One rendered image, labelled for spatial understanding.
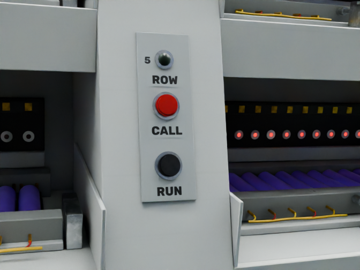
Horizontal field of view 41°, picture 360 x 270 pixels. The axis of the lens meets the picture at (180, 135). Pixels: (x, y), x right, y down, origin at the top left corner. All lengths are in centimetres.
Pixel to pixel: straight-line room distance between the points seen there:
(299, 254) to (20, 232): 21
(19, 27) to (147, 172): 13
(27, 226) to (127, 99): 12
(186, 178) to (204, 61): 9
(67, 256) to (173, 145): 11
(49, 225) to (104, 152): 8
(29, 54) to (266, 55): 18
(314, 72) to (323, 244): 14
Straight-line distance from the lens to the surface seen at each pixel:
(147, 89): 34
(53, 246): 37
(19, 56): 35
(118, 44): 35
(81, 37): 35
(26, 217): 37
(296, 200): 46
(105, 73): 34
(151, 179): 33
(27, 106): 49
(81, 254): 37
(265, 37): 40
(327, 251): 41
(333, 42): 43
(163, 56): 35
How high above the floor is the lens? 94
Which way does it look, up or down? 7 degrees up
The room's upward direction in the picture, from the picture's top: 3 degrees counter-clockwise
